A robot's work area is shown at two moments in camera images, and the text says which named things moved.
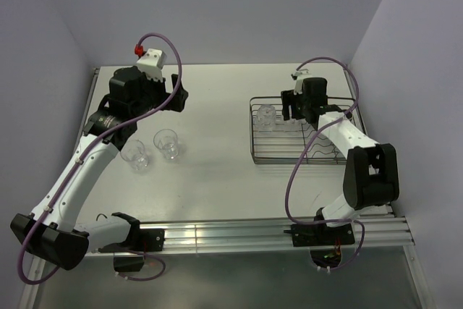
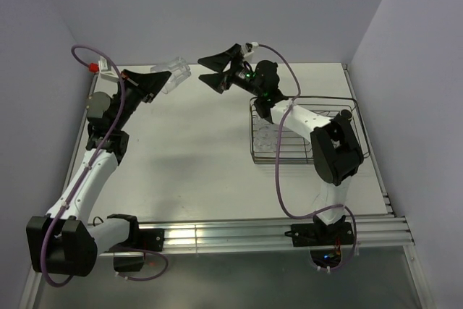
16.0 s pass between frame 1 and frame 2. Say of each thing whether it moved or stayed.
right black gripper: moved
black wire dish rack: stayed
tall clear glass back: stayed
